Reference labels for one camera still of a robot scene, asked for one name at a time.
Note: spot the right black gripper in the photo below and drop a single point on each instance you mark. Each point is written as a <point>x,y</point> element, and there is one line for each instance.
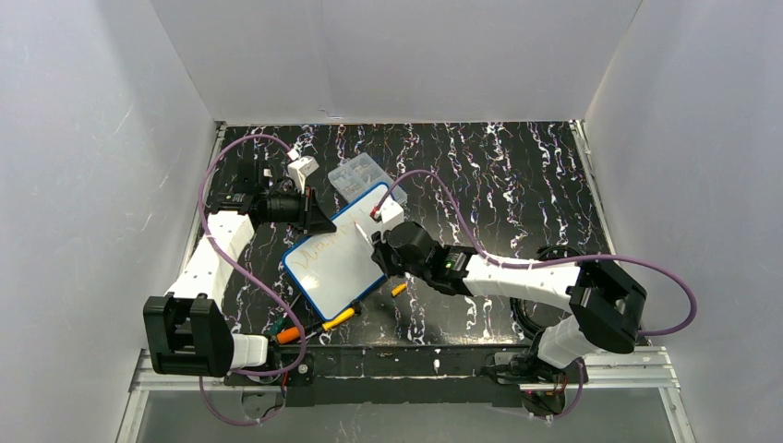
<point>379,252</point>

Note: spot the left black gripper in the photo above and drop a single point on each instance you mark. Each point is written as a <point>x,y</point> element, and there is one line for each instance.
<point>308,210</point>

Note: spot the yellow marker cap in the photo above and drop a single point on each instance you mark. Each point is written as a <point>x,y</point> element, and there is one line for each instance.
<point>398,290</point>

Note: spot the white marker pen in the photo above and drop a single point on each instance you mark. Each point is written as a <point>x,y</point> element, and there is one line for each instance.
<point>363,235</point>

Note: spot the blue-framed whiteboard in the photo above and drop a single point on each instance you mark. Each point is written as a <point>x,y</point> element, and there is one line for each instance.
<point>333,270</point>

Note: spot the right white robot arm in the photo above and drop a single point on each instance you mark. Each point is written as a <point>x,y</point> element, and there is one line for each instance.
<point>604,302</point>

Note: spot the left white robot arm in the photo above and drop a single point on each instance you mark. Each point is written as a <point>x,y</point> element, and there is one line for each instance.
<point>186,331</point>

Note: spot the clear plastic organizer box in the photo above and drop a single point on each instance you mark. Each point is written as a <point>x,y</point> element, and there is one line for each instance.
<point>355,176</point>

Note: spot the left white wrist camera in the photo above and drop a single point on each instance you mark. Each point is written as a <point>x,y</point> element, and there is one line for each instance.
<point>299,168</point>

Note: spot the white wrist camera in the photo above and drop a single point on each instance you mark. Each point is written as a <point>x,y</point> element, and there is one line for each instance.
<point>299,168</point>
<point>387,215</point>

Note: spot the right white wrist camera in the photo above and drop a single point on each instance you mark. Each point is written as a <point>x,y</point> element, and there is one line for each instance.
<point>387,215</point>

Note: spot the yellow-handled screwdriver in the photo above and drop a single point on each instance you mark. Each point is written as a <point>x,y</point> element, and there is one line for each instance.
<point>348,313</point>

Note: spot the green-handled screwdriver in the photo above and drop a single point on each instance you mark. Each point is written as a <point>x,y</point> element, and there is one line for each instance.
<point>278,325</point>

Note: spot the orange-handled screwdriver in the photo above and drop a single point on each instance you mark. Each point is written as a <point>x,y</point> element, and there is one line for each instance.
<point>292,334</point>

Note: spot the aluminium frame rail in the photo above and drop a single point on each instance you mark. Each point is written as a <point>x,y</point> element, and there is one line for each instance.
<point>353,393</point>

